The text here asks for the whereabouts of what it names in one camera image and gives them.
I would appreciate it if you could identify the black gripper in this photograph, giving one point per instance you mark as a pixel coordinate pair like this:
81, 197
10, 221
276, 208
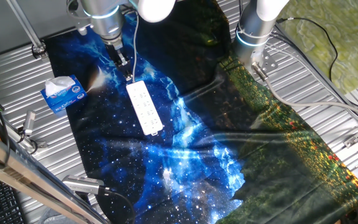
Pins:
115, 51

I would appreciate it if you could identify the blue tissue box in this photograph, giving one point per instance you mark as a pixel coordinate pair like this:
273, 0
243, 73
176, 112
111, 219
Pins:
64, 96

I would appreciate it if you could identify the aluminium frame pole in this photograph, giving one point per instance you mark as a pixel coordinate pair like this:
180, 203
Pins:
26, 28

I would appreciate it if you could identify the aluminium frame beam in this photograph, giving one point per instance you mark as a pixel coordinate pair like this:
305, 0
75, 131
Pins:
26, 174

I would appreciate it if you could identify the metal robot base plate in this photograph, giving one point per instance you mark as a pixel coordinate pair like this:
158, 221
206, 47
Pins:
267, 62

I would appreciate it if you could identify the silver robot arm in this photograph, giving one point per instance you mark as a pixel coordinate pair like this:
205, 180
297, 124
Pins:
104, 18

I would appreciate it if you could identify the small silver camera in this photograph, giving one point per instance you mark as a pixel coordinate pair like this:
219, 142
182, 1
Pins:
29, 122

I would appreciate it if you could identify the galaxy print cloth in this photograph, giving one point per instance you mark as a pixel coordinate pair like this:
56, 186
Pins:
166, 155

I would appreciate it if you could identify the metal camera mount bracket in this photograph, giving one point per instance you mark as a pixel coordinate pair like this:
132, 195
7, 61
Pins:
20, 138

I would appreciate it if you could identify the white power strip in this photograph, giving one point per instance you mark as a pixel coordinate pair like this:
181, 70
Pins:
144, 107

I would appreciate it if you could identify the grey towel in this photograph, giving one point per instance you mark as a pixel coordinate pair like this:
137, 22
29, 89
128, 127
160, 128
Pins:
53, 217

